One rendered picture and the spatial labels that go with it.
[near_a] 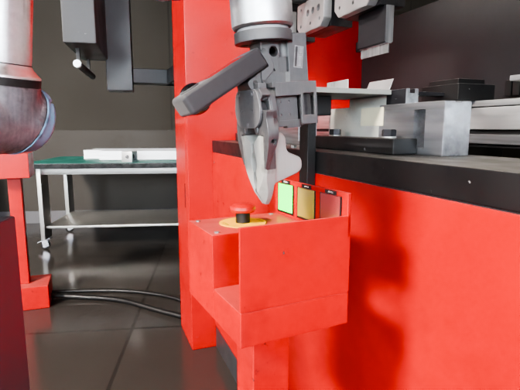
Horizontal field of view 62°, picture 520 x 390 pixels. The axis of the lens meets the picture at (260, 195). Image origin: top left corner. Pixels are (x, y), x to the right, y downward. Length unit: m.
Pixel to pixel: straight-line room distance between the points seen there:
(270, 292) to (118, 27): 1.88
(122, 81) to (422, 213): 1.79
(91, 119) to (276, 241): 4.08
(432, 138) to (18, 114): 0.70
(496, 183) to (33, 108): 0.71
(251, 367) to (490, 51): 1.14
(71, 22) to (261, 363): 1.51
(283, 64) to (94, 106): 4.03
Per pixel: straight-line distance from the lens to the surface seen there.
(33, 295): 2.55
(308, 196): 0.65
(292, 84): 0.54
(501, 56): 1.45
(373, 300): 0.80
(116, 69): 2.25
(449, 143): 0.82
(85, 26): 1.87
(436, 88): 1.14
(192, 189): 1.74
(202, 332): 1.93
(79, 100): 4.57
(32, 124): 0.83
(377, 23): 1.02
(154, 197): 4.47
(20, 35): 0.84
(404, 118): 0.88
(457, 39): 1.58
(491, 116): 1.09
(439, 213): 0.64
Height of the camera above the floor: 0.92
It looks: 9 degrees down
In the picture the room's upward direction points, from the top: straight up
